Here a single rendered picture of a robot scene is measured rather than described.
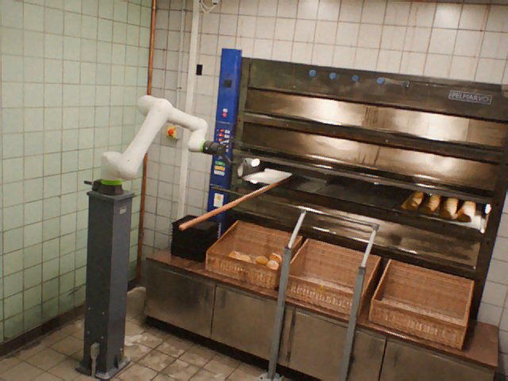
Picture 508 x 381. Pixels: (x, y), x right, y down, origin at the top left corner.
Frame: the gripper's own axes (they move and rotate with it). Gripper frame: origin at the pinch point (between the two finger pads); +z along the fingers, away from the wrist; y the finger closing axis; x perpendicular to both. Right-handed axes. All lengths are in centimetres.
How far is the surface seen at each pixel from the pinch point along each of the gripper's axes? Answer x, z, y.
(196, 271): -1, -25, 91
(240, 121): -56, -30, -14
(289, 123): -55, 11, -18
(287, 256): 6, 43, 59
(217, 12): -56, -58, -92
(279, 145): -54, 6, -1
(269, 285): -10, 28, 88
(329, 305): -4, 72, 88
